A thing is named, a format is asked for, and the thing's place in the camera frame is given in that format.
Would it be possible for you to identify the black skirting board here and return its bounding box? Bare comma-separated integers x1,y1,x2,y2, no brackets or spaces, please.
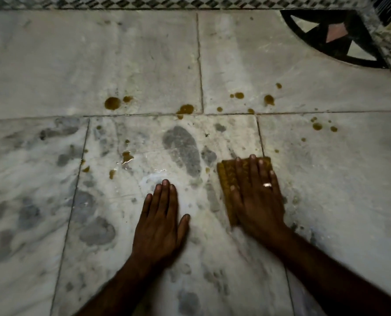
370,0,391,27

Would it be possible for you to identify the person's right forearm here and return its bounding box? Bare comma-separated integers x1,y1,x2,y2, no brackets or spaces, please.
266,225,391,316

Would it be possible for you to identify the person's right hand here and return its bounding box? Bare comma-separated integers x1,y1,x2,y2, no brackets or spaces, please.
230,154,290,249

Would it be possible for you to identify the person's left forearm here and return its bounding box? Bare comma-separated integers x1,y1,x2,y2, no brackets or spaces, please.
73,255,167,316

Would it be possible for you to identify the person's left hand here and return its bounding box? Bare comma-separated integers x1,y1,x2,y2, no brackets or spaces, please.
131,179,191,270

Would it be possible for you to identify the yellow-brown patterned cloth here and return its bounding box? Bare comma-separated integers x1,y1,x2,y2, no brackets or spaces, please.
217,157,274,227

